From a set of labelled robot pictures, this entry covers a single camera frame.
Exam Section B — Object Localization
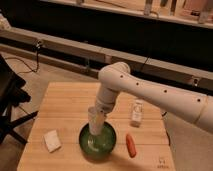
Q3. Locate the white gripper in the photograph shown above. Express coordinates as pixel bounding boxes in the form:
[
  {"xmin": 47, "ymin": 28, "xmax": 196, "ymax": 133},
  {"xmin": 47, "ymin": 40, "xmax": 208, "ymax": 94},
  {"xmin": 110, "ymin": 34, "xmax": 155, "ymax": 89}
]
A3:
[{"xmin": 95, "ymin": 98, "xmax": 114, "ymax": 114}]

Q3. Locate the black cable on floor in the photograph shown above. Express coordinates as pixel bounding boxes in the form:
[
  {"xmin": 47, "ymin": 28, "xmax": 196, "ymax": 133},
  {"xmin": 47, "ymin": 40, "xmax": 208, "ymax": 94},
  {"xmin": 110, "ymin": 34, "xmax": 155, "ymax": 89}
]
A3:
[{"xmin": 4, "ymin": 39, "xmax": 44, "ymax": 76}]

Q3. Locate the black chair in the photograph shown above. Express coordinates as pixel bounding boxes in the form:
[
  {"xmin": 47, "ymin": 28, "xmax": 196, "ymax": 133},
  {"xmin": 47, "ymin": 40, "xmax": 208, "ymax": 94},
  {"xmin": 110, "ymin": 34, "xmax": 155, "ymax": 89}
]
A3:
[{"xmin": 0, "ymin": 54, "xmax": 38, "ymax": 144}]

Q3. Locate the green ceramic bowl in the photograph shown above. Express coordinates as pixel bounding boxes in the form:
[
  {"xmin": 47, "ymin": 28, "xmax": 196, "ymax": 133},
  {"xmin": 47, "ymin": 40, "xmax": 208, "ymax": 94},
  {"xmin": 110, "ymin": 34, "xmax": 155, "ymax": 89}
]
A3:
[{"xmin": 79, "ymin": 122, "xmax": 117, "ymax": 157}]

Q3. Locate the small white bottle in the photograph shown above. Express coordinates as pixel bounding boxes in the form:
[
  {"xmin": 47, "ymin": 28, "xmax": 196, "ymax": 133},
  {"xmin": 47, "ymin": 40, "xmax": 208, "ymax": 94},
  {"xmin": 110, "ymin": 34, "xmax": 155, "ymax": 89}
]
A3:
[{"xmin": 131, "ymin": 99, "xmax": 142, "ymax": 127}]

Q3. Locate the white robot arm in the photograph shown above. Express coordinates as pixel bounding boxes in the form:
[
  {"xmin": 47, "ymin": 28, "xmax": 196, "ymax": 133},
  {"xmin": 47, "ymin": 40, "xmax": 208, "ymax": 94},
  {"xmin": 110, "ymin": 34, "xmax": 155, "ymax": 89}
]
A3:
[{"xmin": 95, "ymin": 62, "xmax": 213, "ymax": 134}]

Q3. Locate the orange carrot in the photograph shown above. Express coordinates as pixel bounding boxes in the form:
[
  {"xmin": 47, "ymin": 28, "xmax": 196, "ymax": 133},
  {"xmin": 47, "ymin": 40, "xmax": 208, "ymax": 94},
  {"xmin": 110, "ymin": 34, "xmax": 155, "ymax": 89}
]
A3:
[{"xmin": 126, "ymin": 134, "xmax": 137, "ymax": 158}]

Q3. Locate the white sponge block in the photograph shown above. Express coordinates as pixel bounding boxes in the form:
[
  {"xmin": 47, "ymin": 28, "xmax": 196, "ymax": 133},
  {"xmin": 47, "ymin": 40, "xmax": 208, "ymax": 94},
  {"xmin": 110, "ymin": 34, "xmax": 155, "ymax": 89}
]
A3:
[{"xmin": 44, "ymin": 130, "xmax": 61, "ymax": 153}]

